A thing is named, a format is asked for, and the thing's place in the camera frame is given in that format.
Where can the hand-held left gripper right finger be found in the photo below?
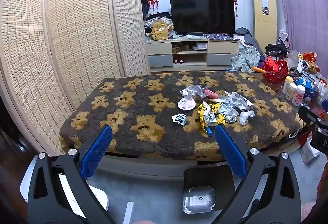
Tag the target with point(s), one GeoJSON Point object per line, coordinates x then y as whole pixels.
{"type": "Point", "coordinates": [230, 152]}

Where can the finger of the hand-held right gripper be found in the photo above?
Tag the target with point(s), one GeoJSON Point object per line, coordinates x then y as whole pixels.
{"type": "Point", "coordinates": [307, 113]}

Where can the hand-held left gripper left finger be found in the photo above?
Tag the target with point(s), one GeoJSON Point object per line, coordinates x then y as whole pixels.
{"type": "Point", "coordinates": [96, 152]}

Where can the black trash bin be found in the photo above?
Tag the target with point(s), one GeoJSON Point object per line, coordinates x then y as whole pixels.
{"type": "Point", "coordinates": [202, 183]}

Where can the white pen with gold cap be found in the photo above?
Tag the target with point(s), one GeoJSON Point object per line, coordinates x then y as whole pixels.
{"type": "Point", "coordinates": [221, 101]}

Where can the white green wrapper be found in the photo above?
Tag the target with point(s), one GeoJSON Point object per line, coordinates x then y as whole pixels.
{"type": "Point", "coordinates": [239, 99]}

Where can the white bottle red label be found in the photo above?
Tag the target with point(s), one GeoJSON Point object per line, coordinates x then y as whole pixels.
{"type": "Point", "coordinates": [298, 96]}

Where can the large cream bottle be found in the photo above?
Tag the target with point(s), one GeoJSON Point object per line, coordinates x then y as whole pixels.
{"type": "Point", "coordinates": [291, 92]}

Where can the blue box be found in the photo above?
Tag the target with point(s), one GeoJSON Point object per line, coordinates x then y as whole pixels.
{"type": "Point", "coordinates": [308, 85]}

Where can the blue cap marker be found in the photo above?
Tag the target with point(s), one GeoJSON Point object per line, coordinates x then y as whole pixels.
{"type": "Point", "coordinates": [210, 131]}

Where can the small cream bottle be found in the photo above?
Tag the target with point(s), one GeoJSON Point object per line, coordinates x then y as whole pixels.
{"type": "Point", "coordinates": [286, 85]}

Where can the white crumpled tissue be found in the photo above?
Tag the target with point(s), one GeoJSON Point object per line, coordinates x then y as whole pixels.
{"type": "Point", "coordinates": [244, 117]}

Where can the silver crumpled wrapper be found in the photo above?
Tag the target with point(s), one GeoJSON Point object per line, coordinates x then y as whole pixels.
{"type": "Point", "coordinates": [229, 113]}

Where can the yellow wrapper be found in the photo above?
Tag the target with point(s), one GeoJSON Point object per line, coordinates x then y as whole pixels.
{"type": "Point", "coordinates": [207, 115]}

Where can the bear print blanket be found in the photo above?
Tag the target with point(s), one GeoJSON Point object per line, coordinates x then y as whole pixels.
{"type": "Point", "coordinates": [128, 111]}

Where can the red basket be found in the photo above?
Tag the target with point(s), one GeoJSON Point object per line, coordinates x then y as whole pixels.
{"type": "Point", "coordinates": [274, 71]}

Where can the red snack bag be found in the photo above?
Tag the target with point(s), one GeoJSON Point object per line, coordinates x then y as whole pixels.
{"type": "Point", "coordinates": [310, 60]}

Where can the small white black wrapper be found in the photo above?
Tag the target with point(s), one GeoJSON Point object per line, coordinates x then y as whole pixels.
{"type": "Point", "coordinates": [179, 119]}

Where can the red capped tube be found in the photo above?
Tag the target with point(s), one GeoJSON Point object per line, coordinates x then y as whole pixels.
{"type": "Point", "coordinates": [210, 92]}

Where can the round white lid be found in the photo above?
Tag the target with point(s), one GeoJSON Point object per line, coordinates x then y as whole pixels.
{"type": "Point", "coordinates": [186, 104]}

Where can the black bag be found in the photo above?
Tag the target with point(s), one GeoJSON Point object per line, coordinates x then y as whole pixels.
{"type": "Point", "coordinates": [275, 49]}

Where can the grey floral cloth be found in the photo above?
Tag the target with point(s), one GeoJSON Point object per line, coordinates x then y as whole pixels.
{"type": "Point", "coordinates": [246, 58]}

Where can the dark clothes pile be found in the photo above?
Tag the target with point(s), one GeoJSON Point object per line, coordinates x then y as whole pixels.
{"type": "Point", "coordinates": [246, 35]}

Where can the purple curtain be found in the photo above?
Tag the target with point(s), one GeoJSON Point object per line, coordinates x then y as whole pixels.
{"type": "Point", "coordinates": [299, 8]}

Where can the bamboo folding screen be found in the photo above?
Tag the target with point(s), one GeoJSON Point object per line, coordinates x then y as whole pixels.
{"type": "Point", "coordinates": [64, 47]}

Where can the wooden television cabinet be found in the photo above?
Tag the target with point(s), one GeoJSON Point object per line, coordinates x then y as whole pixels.
{"type": "Point", "coordinates": [158, 56]}

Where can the patterned dark cloth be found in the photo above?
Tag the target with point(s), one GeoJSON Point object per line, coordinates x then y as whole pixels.
{"type": "Point", "coordinates": [217, 37]}

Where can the yellow backpack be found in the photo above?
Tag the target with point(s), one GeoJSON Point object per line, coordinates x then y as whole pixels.
{"type": "Point", "coordinates": [159, 30]}

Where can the black television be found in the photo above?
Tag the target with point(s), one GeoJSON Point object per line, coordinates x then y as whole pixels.
{"type": "Point", "coordinates": [202, 15]}

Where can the pile of clothes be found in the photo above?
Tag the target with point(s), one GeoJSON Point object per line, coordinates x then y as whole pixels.
{"type": "Point", "coordinates": [153, 17]}

